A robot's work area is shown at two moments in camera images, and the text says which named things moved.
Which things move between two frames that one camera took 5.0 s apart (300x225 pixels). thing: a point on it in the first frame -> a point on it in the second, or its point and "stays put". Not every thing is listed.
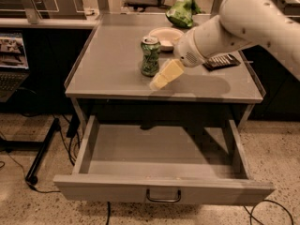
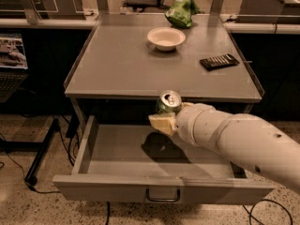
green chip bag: [183, 9] stays put
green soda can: [150, 64] -> [170, 101]
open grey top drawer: [182, 164] stays put
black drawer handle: [163, 200] stays put
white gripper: [185, 52] -> [194, 122]
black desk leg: [33, 172] stays put
